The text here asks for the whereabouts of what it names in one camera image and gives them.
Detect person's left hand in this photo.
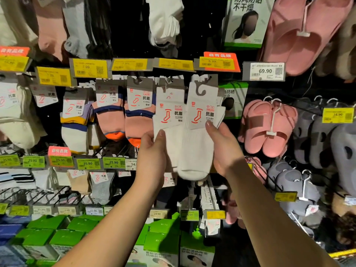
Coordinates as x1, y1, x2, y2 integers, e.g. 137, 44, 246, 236
133, 129, 167, 192

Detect person's right hand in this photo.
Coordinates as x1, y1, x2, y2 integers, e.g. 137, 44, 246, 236
205, 121, 246, 177

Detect white socks pack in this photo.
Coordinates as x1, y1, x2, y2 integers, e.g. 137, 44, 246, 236
177, 74, 226, 182
152, 85, 186, 173

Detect person's left forearm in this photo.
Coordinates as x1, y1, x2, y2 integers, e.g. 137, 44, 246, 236
53, 176, 164, 267

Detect person's right forearm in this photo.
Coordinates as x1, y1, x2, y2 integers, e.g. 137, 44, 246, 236
224, 161, 342, 267

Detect orange socks with navy stripe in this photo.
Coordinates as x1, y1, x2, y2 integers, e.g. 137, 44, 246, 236
92, 79, 126, 141
124, 76, 157, 148

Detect green sun mask package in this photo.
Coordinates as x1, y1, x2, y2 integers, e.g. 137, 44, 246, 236
218, 82, 249, 120

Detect pink slippers on white hanger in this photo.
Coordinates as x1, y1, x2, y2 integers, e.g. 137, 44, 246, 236
238, 97, 299, 159

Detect small pink slippers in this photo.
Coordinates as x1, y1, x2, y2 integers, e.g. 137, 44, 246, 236
244, 156, 268, 185

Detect row of hanging sock cards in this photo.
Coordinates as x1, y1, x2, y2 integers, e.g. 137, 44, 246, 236
199, 179, 224, 237

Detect grey socks with label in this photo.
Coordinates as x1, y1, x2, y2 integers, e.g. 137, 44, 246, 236
88, 171, 116, 205

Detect orange promo label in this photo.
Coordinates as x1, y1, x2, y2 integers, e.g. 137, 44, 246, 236
204, 52, 241, 73
0, 46, 31, 57

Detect pale pink slippers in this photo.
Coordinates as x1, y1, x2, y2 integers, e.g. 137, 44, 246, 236
222, 192, 247, 229

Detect yellow blue striped socks pack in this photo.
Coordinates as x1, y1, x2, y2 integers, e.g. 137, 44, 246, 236
60, 88, 96, 155

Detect beige socks with label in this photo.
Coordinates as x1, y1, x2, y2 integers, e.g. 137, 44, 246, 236
67, 169, 93, 195

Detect grey slippers on white hanger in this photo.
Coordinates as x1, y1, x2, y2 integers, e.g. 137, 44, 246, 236
266, 159, 321, 218

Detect yellow price tag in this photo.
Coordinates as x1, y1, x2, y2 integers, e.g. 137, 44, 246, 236
274, 191, 298, 203
322, 107, 355, 124

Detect row of yellow price tags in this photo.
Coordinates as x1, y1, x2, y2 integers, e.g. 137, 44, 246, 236
0, 54, 237, 87

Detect pink promo label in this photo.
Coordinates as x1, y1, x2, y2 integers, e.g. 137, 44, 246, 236
47, 146, 72, 157

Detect green mask boxes with picture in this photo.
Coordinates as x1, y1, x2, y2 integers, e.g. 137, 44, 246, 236
126, 212, 216, 267

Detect row of grey slippers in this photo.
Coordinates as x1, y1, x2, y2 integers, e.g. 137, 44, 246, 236
293, 97, 356, 197

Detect face mask package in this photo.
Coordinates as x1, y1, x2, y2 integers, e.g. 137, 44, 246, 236
223, 0, 276, 49

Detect row of small pale price tags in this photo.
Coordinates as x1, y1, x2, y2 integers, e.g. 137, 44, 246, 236
0, 203, 226, 222

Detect white hanging socks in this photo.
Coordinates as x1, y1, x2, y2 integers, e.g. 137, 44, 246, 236
145, 0, 185, 58

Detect white socks with label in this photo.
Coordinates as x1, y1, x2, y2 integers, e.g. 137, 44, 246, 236
31, 167, 59, 191

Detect large pink slippers pair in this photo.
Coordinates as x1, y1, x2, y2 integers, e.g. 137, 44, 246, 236
258, 0, 354, 77

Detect black hanging socks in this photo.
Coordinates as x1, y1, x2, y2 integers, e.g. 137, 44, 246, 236
84, 0, 112, 58

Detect cream socks pack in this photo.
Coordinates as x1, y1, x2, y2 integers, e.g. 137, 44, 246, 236
0, 80, 47, 149

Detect stack of green boxes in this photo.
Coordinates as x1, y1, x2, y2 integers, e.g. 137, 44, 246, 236
11, 215, 104, 263

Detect grey hanging socks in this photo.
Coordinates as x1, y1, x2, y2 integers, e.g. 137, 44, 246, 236
62, 0, 93, 59

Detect brown beige slippers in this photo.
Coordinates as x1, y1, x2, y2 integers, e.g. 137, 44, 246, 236
315, 8, 356, 83

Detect black white striped socks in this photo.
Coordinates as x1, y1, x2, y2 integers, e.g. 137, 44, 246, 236
0, 168, 37, 190

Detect pink hanging socks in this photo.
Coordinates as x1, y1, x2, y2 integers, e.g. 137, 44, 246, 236
30, 0, 69, 62

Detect stack of blue boxes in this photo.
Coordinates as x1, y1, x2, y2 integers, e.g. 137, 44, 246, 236
0, 215, 32, 267

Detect beige hanging socks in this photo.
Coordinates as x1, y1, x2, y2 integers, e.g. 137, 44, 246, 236
0, 0, 38, 47

